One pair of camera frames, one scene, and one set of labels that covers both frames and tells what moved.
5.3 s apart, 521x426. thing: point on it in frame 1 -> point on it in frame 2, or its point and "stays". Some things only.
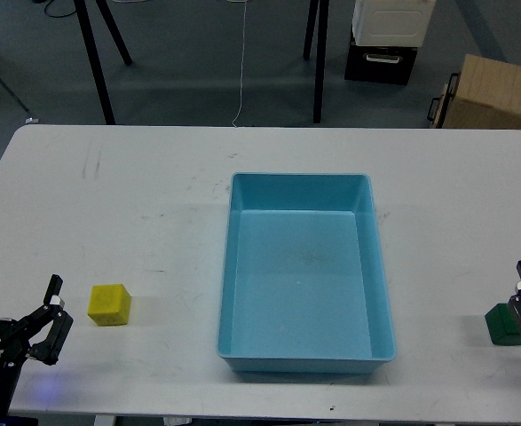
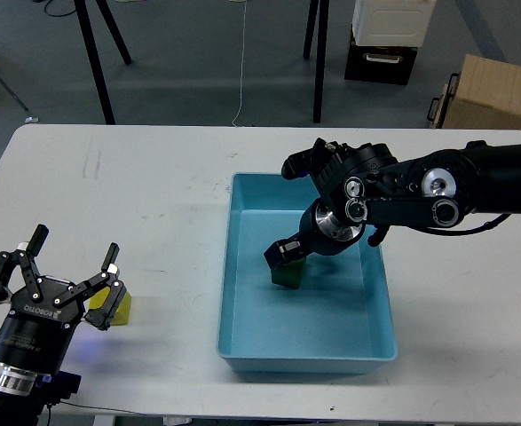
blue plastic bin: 302,286 stays
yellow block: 109,304 stays
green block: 503,329 -> 290,275
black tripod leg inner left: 115,31 stays
